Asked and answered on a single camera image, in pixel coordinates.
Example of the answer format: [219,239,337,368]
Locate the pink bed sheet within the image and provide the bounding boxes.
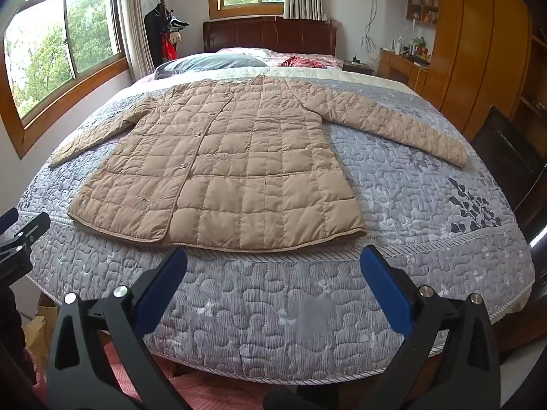
[26,337,276,410]

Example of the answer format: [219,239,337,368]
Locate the grey pillow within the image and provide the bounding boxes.
[154,53,268,80]

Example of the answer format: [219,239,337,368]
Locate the wooden bookshelf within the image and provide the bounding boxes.
[512,19,547,146]

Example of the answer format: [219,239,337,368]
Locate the white curtain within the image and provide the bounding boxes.
[112,0,155,83]

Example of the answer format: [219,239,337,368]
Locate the coat rack with clothes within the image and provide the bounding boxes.
[143,0,189,68]

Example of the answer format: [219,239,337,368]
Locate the large wooden frame window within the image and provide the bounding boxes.
[0,0,130,160]

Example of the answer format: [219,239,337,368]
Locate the cardboard box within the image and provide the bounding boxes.
[21,294,59,374]

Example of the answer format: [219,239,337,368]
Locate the bed with grey quilt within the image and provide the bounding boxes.
[17,66,537,386]

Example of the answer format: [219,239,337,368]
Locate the dark wooden chair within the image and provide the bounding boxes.
[470,105,547,245]

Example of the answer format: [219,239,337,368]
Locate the beige quilted coat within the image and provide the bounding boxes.
[48,74,470,252]

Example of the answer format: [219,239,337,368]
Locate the wooden wardrobe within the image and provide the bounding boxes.
[387,0,533,141]

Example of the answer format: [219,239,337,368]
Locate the wooden desk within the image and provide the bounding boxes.
[378,47,430,91]

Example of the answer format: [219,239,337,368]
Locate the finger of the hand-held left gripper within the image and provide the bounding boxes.
[0,212,52,265]
[0,208,20,235]

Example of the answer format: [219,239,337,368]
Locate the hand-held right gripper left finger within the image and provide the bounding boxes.
[45,248,201,410]

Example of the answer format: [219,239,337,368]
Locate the hanging wall cables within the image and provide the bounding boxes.
[360,0,382,53]

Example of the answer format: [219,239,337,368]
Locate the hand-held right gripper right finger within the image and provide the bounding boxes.
[359,245,502,410]

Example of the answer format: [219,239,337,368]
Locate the dark nightstand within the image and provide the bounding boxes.
[342,62,375,77]

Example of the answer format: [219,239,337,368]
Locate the dark wooden headboard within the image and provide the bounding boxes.
[203,18,339,57]

